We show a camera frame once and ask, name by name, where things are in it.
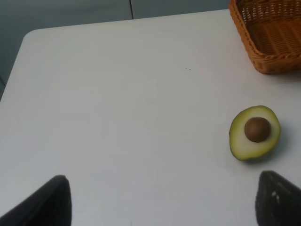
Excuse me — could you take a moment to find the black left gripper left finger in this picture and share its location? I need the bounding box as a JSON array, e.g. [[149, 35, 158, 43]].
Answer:
[[0, 175, 72, 226]]

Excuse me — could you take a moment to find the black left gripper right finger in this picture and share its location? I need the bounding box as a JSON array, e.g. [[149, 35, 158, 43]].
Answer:
[[255, 170, 301, 226]]

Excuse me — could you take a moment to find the orange wicker basket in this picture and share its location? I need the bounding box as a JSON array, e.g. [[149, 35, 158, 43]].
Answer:
[[229, 0, 301, 74]]

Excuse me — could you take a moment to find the halved avocado with pit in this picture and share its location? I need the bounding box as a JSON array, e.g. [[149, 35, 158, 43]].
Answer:
[[229, 105, 281, 161]]

